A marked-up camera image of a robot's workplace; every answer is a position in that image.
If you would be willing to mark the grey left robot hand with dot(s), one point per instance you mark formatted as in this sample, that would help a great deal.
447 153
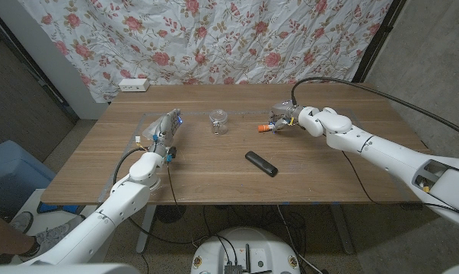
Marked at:
168 131

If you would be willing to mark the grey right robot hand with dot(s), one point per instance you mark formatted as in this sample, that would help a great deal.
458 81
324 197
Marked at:
286 112

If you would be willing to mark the orange white glue stick body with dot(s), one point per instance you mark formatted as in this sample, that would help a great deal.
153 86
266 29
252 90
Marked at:
269 128

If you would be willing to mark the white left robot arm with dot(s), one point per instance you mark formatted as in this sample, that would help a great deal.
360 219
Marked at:
115 205

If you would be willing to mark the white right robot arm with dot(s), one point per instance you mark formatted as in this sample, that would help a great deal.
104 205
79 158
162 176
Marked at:
389 152

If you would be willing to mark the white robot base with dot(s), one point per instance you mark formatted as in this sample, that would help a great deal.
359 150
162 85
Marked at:
263 251

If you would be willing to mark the clear glass cup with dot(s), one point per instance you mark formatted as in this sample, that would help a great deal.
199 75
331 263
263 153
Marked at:
218 121

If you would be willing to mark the black TV remote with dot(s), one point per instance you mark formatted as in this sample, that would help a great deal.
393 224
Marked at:
261 163

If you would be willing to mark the white power strip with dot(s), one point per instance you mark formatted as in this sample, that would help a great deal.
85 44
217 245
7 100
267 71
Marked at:
134 85

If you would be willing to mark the white table leg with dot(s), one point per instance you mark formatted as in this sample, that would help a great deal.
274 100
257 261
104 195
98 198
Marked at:
145 228

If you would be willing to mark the floral print curtain backdrop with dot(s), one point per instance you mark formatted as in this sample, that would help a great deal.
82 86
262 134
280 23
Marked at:
214 38

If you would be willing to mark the grey table leg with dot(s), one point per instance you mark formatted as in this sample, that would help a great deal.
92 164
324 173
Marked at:
343 232

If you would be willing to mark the black antenna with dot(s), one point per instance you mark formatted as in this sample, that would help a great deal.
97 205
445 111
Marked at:
247 259

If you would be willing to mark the grey white sneaker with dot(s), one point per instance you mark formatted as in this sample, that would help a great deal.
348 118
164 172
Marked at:
54 236

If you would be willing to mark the blue plastic bin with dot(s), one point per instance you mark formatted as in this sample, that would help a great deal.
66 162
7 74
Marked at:
12 171

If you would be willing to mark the white robot torso edge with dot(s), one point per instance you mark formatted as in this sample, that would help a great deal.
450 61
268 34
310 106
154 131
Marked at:
61 269

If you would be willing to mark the person bare leg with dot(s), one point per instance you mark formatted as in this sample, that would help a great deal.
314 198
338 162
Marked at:
4 236

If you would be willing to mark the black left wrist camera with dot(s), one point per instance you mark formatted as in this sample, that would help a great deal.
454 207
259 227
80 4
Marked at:
172 153

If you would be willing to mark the black backdrop frame pole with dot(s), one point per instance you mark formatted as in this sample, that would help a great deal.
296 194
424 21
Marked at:
381 34

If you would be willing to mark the black door frame strip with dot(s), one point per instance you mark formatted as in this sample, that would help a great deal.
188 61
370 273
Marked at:
31 64

